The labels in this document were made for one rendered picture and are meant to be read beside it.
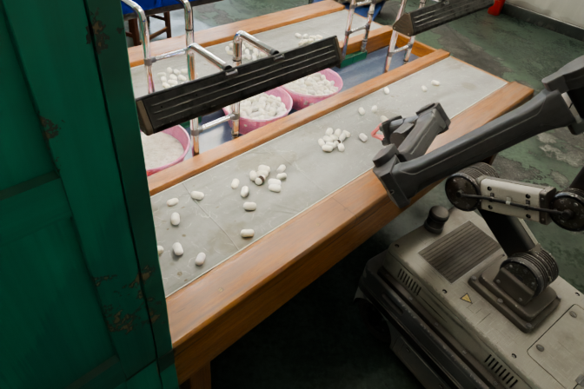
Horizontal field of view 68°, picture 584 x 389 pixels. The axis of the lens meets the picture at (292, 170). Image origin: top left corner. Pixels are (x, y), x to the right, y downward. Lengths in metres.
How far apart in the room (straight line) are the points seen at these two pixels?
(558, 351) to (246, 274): 0.96
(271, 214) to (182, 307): 0.36
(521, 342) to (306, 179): 0.79
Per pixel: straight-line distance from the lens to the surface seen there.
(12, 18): 0.41
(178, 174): 1.27
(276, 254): 1.07
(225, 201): 1.22
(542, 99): 0.82
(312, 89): 1.76
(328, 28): 2.35
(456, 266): 1.59
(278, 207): 1.21
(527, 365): 1.48
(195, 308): 0.99
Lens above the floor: 1.60
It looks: 40 degrees down
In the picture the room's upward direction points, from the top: 8 degrees clockwise
